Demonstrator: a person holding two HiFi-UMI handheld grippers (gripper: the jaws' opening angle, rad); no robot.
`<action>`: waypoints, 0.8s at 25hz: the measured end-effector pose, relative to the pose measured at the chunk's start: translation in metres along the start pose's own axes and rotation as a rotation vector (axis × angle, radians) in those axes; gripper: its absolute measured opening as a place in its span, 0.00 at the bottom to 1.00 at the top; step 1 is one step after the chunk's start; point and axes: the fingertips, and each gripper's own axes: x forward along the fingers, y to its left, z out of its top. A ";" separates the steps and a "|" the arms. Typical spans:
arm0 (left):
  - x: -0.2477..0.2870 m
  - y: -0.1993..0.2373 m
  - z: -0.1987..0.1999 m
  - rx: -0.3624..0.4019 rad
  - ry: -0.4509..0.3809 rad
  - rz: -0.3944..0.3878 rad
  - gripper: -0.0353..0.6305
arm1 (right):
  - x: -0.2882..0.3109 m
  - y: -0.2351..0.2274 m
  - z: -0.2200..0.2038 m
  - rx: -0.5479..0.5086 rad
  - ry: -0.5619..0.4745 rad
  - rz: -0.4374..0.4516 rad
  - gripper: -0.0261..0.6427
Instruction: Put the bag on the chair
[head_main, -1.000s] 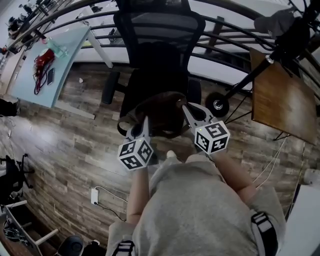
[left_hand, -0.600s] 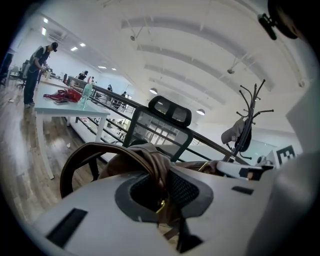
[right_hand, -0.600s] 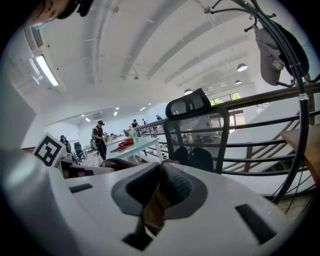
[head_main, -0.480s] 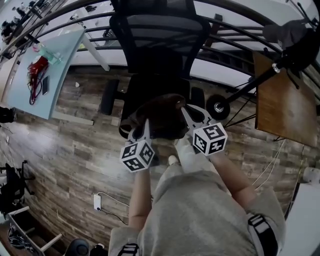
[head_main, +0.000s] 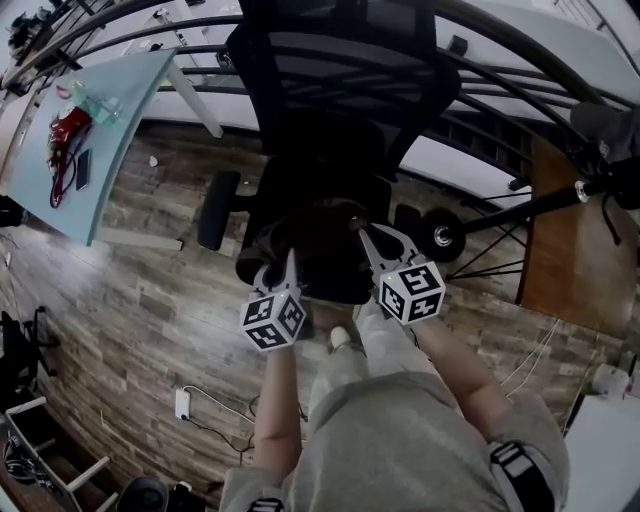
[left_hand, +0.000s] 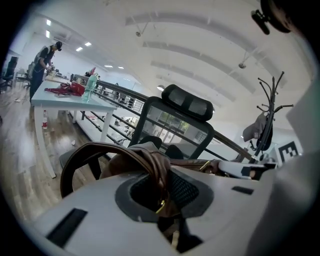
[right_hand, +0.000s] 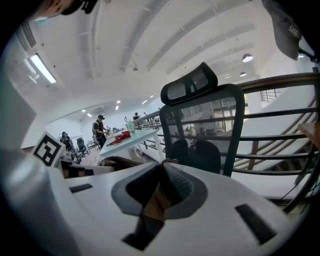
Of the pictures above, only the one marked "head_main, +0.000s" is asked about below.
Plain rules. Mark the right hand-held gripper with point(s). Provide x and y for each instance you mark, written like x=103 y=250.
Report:
x=412 y=292

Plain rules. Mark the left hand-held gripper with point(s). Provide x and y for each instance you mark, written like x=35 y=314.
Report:
x=272 y=320

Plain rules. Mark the brown leather bag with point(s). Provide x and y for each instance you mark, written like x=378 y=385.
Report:
x=325 y=235

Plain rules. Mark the black mesh office chair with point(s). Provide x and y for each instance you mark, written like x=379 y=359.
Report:
x=320 y=160

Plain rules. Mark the person's right forearm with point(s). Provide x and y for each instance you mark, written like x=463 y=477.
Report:
x=465 y=375

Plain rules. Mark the person's left forearm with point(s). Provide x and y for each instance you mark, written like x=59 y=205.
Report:
x=280 y=410

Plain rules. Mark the person's white shoe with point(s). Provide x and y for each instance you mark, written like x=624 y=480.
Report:
x=340 y=337

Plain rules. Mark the person's white trousers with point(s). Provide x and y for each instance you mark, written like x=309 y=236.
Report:
x=380 y=345

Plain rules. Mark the white power strip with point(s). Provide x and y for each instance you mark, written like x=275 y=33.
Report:
x=183 y=404

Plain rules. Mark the brown wooden table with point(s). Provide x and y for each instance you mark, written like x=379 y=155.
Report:
x=565 y=270

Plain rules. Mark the person's grey shirt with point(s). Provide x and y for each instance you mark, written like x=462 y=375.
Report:
x=400 y=445

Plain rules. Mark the dark smartphone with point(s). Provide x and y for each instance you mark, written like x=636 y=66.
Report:
x=84 y=170

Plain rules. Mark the black hanging bag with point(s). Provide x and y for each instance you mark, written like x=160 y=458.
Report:
x=625 y=185

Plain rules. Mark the light blue glass desk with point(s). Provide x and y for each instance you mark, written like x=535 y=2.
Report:
x=130 y=85

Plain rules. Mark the clear plastic bottle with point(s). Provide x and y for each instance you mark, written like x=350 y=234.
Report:
x=100 y=105

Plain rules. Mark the dark metal railing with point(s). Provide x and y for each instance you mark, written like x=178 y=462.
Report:
x=547 y=57

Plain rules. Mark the pink white bag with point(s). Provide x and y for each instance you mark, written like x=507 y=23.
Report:
x=611 y=381

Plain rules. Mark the white box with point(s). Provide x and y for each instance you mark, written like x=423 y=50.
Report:
x=607 y=455

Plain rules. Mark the white shelf frame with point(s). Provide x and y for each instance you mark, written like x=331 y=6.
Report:
x=42 y=460

